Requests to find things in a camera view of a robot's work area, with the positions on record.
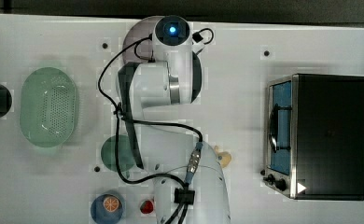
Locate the grey round plate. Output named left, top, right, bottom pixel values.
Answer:
left=122, top=16, right=161, bottom=63

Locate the blue bowl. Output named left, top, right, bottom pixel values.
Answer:
left=91, top=193, right=124, bottom=224

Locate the green round cup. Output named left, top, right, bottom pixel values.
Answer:
left=101, top=135, right=135, bottom=172

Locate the orange slice toy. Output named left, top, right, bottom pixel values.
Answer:
left=103, top=196, right=120, bottom=213

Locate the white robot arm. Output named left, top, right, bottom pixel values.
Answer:
left=117, top=16, right=231, bottom=224

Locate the green perforated colander basket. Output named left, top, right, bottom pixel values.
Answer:
left=20, top=67, right=77, bottom=147

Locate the red strawberry toy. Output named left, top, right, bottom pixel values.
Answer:
left=140, top=200, right=154, bottom=215

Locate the silver toaster oven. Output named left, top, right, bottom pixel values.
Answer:
left=260, top=74, right=364, bottom=201

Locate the yellow plush banana toy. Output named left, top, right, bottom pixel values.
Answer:
left=214, top=146, right=231, bottom=168

